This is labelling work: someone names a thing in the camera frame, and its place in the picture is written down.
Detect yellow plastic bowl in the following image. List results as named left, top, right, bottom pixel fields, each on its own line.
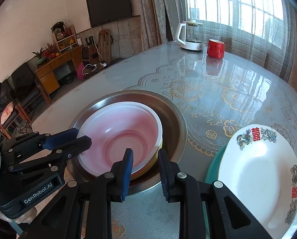
left=131, top=141, right=163, bottom=180

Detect white plate red characters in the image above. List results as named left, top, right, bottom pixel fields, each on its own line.
left=218, top=124, right=297, bottom=238

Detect red plastic bowl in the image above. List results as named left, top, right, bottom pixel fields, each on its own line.
left=78, top=101, right=163, bottom=176

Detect stainless steel bowl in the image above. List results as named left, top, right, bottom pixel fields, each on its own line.
left=67, top=90, right=187, bottom=195

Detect left hand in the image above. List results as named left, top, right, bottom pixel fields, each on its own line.
left=0, top=206, right=37, bottom=224

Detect turquoise plate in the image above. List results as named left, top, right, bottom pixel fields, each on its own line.
left=202, top=145, right=227, bottom=238

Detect black armchair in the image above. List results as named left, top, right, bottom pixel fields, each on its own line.
left=0, top=63, right=44, bottom=138

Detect wooden sideboard cabinet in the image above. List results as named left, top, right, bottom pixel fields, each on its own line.
left=35, top=46, right=82, bottom=96

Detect pink bag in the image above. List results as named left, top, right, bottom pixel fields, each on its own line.
left=77, top=62, right=85, bottom=80

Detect dark low bench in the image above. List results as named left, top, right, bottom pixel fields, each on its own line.
left=81, top=58, right=124, bottom=80

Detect wooden shelf with ornaments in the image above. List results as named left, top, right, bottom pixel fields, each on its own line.
left=51, top=20, right=78, bottom=54

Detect wooden folding chair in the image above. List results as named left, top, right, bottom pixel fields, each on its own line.
left=98, top=29, right=112, bottom=64

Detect red mug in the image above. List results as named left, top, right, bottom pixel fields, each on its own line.
left=207, top=39, right=225, bottom=59

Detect white glass electric kettle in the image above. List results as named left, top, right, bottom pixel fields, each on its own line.
left=175, top=21, right=204, bottom=51

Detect left beige curtain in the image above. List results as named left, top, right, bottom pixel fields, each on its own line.
left=139, top=0, right=183, bottom=50

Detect window with metal bars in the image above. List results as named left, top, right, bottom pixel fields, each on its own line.
left=186, top=0, right=286, bottom=48

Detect white charging cable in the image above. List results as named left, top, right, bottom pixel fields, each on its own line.
left=81, top=28, right=107, bottom=75

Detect black wall television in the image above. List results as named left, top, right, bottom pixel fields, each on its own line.
left=86, top=0, right=132, bottom=27

